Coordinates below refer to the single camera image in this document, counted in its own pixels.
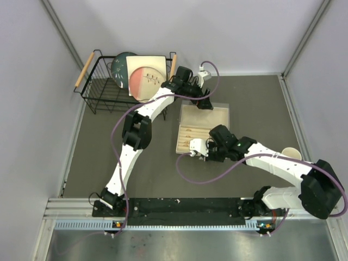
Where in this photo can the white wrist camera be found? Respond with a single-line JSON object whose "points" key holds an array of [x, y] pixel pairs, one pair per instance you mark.
{"points": [[203, 75], [198, 147]]}

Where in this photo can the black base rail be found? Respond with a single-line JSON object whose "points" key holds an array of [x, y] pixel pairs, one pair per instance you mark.
{"points": [[186, 211]]}

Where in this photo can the cream square plate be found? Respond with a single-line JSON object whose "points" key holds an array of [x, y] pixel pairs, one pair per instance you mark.
{"points": [[156, 61]]}

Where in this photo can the pink and cream round plate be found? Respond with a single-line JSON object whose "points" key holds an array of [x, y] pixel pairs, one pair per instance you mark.
{"points": [[144, 82]]}

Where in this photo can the beige ring tray drawer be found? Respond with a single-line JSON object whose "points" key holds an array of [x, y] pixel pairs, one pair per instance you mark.
{"points": [[187, 133]]}

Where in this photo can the yellow mug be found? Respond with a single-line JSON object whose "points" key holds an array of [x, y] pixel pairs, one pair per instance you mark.
{"points": [[292, 153]]}

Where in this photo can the dark green round plate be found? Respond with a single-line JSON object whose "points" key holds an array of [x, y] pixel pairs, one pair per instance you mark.
{"points": [[119, 71]]}

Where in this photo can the beige jewelry box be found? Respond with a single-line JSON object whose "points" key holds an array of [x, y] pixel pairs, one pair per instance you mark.
{"points": [[192, 116]]}

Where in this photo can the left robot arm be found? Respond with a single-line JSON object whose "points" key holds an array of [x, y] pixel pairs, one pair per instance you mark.
{"points": [[137, 128]]}

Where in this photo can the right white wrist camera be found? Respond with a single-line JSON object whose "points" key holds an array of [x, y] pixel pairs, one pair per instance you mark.
{"points": [[198, 147]]}

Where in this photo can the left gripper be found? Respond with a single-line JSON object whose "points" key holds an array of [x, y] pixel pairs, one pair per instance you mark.
{"points": [[203, 104]]}

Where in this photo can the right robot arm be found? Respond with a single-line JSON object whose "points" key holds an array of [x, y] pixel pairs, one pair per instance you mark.
{"points": [[314, 188]]}

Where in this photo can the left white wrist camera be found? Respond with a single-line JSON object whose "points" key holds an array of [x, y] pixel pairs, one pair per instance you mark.
{"points": [[203, 75]]}

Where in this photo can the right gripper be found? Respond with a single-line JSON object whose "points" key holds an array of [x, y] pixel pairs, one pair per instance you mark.
{"points": [[210, 144]]}

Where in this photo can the black wire dish rack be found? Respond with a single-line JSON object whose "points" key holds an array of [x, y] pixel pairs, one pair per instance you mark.
{"points": [[98, 89]]}

